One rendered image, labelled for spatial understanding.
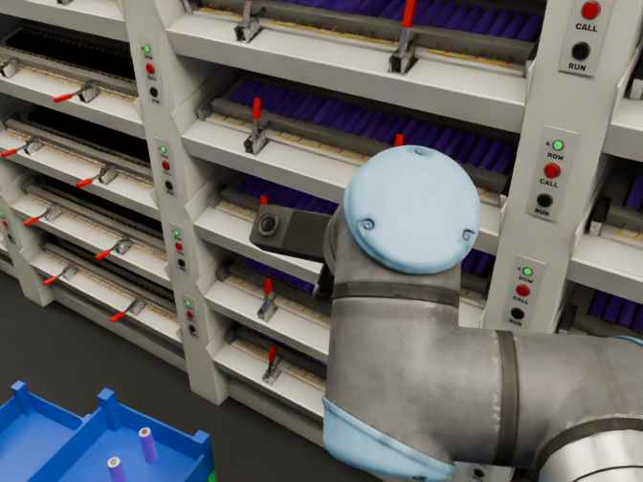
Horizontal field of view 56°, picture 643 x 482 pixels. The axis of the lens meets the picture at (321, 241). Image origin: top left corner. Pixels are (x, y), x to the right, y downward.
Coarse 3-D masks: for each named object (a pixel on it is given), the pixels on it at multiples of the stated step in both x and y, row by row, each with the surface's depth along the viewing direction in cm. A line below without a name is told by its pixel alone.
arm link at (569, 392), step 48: (528, 336) 40; (576, 336) 41; (624, 336) 41; (528, 384) 37; (576, 384) 37; (624, 384) 36; (528, 432) 37; (576, 432) 34; (624, 432) 33; (576, 480) 33; (624, 480) 31
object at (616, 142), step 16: (640, 48) 70; (640, 64) 75; (624, 80) 67; (640, 80) 69; (624, 96) 72; (640, 96) 70; (624, 112) 70; (640, 112) 69; (608, 128) 70; (624, 128) 68; (640, 128) 68; (608, 144) 71; (624, 144) 70; (640, 144) 69; (640, 160) 70
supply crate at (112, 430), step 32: (96, 416) 95; (128, 416) 96; (64, 448) 90; (96, 448) 95; (128, 448) 95; (160, 448) 95; (192, 448) 92; (32, 480) 86; (64, 480) 91; (96, 480) 91; (128, 480) 91; (160, 480) 91; (192, 480) 87
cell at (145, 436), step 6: (144, 432) 90; (150, 432) 90; (144, 438) 90; (150, 438) 90; (144, 444) 90; (150, 444) 91; (144, 450) 91; (150, 450) 92; (144, 456) 92; (150, 456) 92; (156, 456) 93; (150, 462) 93
